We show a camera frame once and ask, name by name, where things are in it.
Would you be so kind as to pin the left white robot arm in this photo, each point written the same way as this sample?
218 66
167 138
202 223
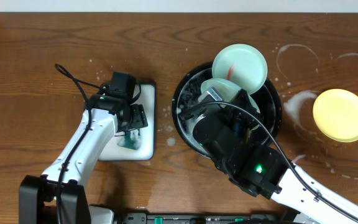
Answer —
118 124

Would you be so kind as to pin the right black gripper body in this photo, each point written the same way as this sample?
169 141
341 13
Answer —
244 120

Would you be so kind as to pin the round black tray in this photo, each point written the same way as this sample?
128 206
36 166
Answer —
189 89

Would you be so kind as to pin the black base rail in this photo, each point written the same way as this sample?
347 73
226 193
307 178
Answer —
143 218

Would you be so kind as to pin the mint plate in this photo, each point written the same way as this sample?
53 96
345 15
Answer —
243 65
225 89

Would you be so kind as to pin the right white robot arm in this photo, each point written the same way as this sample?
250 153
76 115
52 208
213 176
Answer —
236 140

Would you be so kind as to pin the green scrubbing sponge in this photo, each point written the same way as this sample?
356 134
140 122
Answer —
131 140

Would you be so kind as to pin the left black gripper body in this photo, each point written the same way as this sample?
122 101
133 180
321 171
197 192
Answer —
137 118

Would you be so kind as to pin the yellow plate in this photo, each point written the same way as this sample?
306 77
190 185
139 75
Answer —
335 113

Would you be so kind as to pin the rectangular black foam tray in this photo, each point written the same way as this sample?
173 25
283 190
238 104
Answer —
113 152

